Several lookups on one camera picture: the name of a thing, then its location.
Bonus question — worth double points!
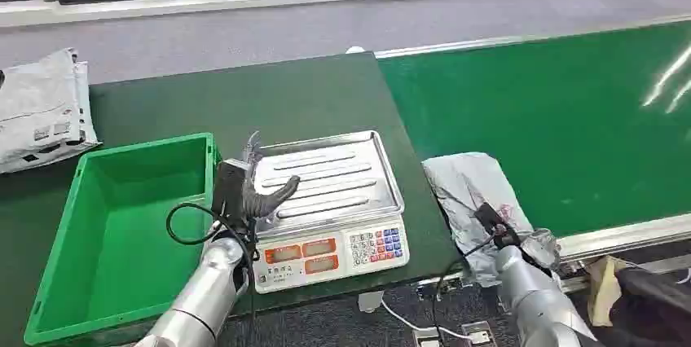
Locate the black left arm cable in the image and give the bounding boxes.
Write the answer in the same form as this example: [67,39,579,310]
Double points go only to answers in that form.
[165,202,256,286]

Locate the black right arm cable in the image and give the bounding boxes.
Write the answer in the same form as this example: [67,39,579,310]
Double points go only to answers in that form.
[430,232,499,347]

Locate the white power cable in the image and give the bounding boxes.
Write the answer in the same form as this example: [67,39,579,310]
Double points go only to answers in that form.
[380,297,478,344]

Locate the white table foot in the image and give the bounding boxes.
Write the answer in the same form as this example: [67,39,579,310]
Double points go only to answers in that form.
[357,289,386,314]

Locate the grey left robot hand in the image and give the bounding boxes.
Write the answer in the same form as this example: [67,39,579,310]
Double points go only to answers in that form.
[241,131,301,235]

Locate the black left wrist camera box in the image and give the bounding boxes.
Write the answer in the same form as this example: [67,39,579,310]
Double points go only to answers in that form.
[212,158,250,227]

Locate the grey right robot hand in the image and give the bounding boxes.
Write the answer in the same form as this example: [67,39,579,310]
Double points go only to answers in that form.
[473,202,563,273]

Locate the beige cloth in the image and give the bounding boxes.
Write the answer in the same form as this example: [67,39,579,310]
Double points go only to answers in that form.
[585,255,638,328]

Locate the black fabric object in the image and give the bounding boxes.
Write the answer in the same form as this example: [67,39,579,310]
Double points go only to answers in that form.
[609,266,691,347]

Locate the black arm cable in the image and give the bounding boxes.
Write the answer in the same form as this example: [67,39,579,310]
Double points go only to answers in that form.
[430,232,499,347]
[165,202,256,286]

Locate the electronic scale with steel tray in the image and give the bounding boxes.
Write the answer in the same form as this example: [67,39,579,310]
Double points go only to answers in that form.
[249,130,411,295]

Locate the grey plastic parcel bag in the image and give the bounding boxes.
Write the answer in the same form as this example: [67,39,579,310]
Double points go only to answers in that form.
[421,152,536,288]

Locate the floor power socket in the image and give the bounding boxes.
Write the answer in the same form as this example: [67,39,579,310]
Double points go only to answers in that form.
[412,320,499,347]

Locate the green plastic crate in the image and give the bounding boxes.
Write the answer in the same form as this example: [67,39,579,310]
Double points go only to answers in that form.
[24,132,222,347]

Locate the white poly mailer parcel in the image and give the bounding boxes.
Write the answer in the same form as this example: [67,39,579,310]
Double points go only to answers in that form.
[0,59,103,175]
[0,47,89,158]

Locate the green belt conveyor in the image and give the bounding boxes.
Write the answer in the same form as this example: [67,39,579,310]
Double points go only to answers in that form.
[373,14,691,294]

